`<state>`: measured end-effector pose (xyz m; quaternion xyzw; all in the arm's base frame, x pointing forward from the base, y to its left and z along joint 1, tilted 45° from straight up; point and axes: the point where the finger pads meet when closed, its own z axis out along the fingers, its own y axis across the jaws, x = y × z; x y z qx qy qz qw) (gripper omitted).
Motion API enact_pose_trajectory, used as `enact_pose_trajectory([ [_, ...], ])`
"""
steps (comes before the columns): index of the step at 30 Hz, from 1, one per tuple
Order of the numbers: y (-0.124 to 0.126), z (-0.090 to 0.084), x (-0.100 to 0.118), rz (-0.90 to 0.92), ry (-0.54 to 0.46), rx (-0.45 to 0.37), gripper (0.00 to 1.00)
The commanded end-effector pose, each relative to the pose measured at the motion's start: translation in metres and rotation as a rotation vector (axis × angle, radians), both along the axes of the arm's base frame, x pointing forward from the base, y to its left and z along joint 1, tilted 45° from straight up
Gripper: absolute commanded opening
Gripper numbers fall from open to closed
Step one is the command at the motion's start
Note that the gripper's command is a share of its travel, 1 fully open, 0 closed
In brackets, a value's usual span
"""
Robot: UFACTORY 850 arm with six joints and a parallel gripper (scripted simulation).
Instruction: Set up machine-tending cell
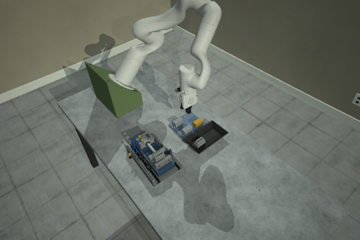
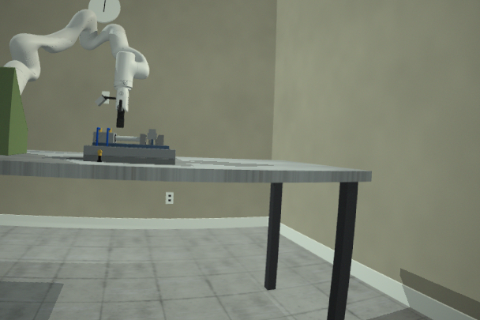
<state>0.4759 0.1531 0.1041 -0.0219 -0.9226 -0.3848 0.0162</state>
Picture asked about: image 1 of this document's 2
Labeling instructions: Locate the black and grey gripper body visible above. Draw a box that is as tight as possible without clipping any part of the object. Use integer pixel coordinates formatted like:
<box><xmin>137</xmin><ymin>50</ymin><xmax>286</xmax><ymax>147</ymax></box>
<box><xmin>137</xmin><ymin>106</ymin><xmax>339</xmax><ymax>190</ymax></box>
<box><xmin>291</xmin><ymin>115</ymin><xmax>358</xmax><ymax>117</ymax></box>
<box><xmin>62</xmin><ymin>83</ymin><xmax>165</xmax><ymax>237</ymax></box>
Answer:
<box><xmin>179</xmin><ymin>90</ymin><xmax>197</xmax><ymax>109</ymax></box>

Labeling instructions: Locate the yellow rectangular block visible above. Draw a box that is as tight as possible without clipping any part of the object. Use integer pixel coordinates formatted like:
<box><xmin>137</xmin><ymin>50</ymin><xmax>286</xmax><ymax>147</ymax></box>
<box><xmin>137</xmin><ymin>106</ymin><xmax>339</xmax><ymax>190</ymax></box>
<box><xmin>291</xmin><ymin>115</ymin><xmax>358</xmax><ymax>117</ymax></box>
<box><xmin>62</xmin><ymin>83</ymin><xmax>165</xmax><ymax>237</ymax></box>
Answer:
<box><xmin>192</xmin><ymin>118</ymin><xmax>203</xmax><ymax>128</ymax></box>

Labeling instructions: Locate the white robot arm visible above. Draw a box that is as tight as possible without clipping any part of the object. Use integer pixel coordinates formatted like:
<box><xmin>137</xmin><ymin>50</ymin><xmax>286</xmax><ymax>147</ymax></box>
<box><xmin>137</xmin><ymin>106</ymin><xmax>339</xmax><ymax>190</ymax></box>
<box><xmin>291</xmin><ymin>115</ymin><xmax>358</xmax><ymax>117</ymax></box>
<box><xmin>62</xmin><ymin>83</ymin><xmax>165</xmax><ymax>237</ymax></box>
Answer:
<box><xmin>108</xmin><ymin>0</ymin><xmax>221</xmax><ymax>94</ymax></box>

